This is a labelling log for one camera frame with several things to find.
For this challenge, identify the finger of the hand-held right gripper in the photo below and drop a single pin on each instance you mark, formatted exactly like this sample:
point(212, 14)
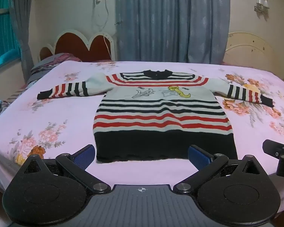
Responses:
point(274, 147)

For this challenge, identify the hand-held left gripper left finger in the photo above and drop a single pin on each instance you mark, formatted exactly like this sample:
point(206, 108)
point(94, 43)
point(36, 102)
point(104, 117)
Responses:
point(85, 155)

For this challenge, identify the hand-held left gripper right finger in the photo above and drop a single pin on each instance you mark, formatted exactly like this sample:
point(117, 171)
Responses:
point(198, 155)

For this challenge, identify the striped knit sweater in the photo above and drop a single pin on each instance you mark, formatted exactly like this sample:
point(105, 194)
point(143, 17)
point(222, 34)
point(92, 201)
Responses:
point(161, 120)

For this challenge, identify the pink floral bed sheet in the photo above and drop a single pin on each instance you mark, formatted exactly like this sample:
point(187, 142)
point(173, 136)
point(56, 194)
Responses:
point(61, 113)

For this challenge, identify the purple striped blanket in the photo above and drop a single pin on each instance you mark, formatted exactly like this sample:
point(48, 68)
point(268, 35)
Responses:
point(49, 62)

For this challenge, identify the cream headboard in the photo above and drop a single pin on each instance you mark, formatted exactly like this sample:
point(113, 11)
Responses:
point(248, 49)

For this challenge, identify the red heart-shaped headboard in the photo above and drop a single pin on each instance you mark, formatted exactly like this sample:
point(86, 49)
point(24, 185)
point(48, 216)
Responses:
point(75, 46)

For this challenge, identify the teal cushion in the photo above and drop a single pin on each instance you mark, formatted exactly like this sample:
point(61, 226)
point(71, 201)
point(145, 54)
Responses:
point(4, 59)

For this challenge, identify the curtain tieback hook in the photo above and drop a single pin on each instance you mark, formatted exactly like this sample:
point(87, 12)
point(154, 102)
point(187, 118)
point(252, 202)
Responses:
point(118, 23)

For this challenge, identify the wide blue-grey curtain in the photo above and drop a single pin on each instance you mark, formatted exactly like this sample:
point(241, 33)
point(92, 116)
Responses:
point(172, 21)

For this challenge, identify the narrow blue-grey curtain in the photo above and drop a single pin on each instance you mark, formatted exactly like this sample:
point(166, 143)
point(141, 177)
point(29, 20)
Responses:
point(21, 28)

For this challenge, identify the teal window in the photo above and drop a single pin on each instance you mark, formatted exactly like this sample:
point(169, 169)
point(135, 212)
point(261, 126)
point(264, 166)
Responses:
point(2, 28)

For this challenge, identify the glass wall lamp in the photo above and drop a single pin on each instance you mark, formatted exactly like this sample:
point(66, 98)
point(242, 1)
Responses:
point(261, 6)

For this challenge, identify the wall hook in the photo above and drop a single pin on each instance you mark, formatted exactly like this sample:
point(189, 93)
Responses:
point(96, 1)

